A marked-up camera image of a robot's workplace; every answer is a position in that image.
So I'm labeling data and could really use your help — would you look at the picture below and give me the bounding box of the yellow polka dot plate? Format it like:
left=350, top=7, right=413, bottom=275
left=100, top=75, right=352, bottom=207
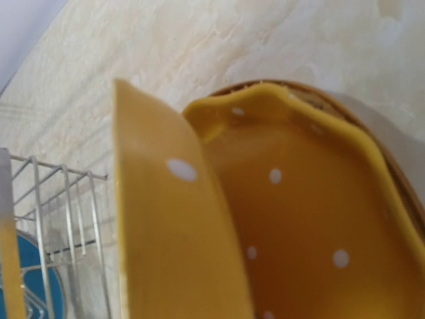
left=113, top=79, right=255, bottom=318
left=183, top=82, right=424, bottom=318

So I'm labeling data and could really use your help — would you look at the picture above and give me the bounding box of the blue polka dot plate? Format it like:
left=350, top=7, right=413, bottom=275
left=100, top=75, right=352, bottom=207
left=17, top=230, right=68, bottom=318

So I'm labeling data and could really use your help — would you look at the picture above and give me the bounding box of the bird pattern ceramic plate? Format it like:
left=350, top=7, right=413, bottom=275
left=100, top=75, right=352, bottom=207
left=209, top=78, right=425, bottom=217

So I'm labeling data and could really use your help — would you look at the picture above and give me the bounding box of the metal wire dish rack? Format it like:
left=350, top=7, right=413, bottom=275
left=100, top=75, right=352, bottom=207
left=1, top=148, right=114, bottom=318

